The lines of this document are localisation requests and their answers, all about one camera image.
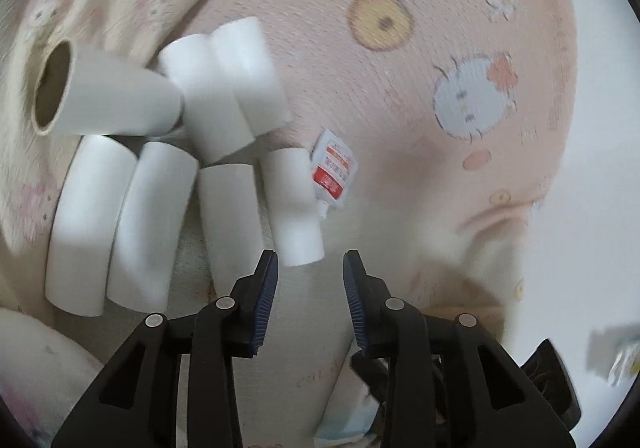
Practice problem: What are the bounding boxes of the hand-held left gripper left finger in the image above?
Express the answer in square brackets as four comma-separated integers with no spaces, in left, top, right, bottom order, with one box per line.
[51,249,279,448]

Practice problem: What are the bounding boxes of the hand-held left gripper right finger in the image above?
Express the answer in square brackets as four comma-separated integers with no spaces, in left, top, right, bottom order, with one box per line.
[343,250,577,448]

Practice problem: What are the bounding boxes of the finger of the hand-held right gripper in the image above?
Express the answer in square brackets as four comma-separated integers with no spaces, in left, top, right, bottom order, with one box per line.
[350,353,390,406]

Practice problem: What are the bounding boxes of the white paper tube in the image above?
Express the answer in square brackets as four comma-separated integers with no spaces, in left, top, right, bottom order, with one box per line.
[262,147,325,267]

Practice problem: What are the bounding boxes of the light blue tissue pack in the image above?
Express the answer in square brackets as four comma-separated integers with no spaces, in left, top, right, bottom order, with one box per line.
[314,395,385,445]

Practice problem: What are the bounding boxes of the white printed packet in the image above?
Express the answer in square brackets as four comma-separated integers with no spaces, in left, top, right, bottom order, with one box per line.
[586,325,640,387]

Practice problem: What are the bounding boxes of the red and white sachet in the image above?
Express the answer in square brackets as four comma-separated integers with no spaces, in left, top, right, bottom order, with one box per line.
[311,127,359,221]

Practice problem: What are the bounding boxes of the pile of white tubes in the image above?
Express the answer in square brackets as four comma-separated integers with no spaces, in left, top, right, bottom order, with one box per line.
[30,17,292,318]

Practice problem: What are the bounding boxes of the cream printed pillow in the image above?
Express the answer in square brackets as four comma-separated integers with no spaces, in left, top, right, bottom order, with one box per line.
[0,308,107,448]

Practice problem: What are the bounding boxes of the pink printed blanket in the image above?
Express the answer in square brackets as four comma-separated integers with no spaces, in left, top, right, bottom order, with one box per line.
[0,0,581,448]

